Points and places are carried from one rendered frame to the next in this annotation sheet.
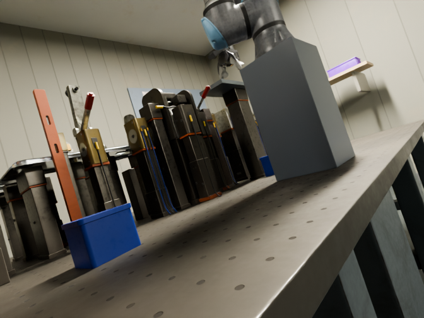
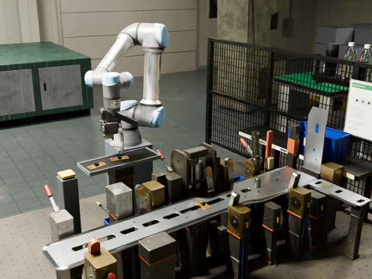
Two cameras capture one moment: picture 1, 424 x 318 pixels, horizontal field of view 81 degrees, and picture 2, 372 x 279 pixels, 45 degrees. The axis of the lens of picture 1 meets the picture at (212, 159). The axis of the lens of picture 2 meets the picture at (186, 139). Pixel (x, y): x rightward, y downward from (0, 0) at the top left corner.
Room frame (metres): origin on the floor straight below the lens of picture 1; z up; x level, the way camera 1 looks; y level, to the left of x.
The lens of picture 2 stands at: (3.06, 0.56, 1.95)
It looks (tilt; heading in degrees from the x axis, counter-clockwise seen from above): 19 degrees down; 194
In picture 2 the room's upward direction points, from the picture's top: straight up
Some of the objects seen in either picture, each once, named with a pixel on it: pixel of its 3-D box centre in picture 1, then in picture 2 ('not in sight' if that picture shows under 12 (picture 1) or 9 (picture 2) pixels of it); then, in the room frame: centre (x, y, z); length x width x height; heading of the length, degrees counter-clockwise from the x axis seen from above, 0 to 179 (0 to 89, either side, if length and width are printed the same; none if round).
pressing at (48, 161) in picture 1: (170, 146); (200, 207); (1.30, 0.19, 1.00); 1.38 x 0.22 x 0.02; 140
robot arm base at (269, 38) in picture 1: (273, 44); (128, 133); (0.85, -0.32, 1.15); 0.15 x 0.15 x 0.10
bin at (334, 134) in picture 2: not in sight; (317, 140); (0.53, 0.70, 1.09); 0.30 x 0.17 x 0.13; 58
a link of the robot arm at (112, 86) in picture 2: not in sight; (112, 85); (1.24, -0.23, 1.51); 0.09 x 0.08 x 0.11; 174
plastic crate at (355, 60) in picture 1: (344, 69); not in sight; (2.72, -1.69, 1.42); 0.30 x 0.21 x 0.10; 46
